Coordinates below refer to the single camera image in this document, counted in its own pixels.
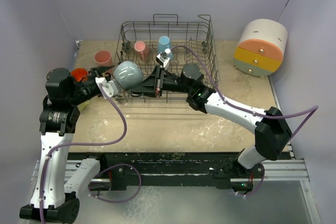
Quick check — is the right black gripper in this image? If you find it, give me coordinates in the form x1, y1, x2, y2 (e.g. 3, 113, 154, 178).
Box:
132, 65, 193, 98

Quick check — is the tall pink tumbler cup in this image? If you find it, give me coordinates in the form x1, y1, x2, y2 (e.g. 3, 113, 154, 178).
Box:
94, 50, 113, 67

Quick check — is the orange mug black handle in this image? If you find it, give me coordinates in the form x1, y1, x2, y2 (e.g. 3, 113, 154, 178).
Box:
70, 68, 88, 82

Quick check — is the grey mug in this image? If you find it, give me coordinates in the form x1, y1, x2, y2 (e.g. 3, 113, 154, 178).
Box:
113, 61, 143, 90

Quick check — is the small pink mug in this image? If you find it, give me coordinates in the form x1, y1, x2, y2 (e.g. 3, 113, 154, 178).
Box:
134, 40, 150, 62

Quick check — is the light green faceted mug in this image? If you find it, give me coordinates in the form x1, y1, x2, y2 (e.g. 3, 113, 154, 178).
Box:
78, 101, 89, 111

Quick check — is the light blue mug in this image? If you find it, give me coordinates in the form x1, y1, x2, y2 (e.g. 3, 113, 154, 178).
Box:
158, 36, 172, 54

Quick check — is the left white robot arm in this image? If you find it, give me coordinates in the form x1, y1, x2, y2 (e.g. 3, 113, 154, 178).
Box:
19, 66, 111, 223

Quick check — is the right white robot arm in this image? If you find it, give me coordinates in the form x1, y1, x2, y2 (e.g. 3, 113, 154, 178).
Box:
131, 63, 292, 177

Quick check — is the round pastel drawer cabinet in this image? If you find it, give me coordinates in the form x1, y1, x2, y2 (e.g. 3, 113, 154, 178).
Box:
233, 19, 288, 77

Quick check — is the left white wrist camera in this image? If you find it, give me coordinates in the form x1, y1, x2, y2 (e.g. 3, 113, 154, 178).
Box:
95, 77, 121, 98

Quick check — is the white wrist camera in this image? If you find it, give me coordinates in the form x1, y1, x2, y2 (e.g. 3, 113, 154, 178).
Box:
156, 48, 173, 70
95, 77, 121, 98

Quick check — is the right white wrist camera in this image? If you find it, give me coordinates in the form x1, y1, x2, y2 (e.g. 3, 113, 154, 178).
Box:
156, 48, 173, 70

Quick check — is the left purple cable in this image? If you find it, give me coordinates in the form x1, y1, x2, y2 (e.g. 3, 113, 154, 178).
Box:
39, 83, 142, 224

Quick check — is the purple cable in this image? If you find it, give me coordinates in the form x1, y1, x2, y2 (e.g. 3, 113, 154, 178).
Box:
39, 83, 142, 224
170, 45, 319, 198

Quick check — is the grey wire dish rack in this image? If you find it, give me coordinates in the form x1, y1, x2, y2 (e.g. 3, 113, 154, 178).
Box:
114, 14, 219, 103

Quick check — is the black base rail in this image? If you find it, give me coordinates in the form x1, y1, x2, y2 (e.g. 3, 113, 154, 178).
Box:
68, 152, 293, 192

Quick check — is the aluminium frame rail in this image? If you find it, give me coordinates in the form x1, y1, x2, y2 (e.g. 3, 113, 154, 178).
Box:
30, 158, 310, 183

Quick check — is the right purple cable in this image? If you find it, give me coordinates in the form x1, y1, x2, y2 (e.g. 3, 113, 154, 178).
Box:
170, 45, 319, 198

